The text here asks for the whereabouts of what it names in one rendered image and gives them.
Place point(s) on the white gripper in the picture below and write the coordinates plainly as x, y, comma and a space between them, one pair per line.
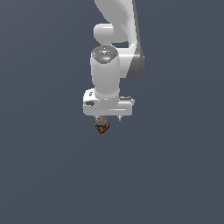
108, 105

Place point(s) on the small multicoloured cube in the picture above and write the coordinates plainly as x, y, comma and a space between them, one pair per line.
101, 128

